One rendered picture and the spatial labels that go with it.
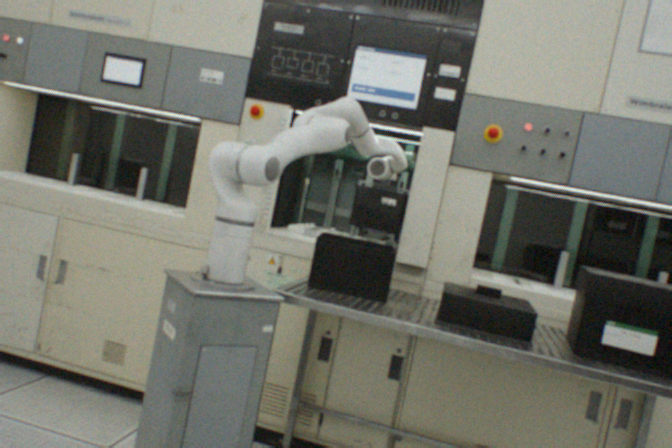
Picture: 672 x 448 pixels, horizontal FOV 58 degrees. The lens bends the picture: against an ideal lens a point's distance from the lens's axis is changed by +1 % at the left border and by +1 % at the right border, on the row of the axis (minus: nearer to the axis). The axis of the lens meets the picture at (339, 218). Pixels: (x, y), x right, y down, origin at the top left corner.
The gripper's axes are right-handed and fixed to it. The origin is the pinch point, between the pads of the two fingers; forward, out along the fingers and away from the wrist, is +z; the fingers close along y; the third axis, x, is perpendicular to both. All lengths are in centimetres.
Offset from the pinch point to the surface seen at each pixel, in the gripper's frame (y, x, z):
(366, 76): -12.3, 35.0, -30.3
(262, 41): -58, 42, -30
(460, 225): 36.2, -15.4, -30.0
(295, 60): -43, 37, -30
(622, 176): 89, 14, -31
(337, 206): -32, -21, 59
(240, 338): -16, -58, -106
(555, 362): 70, -46, -92
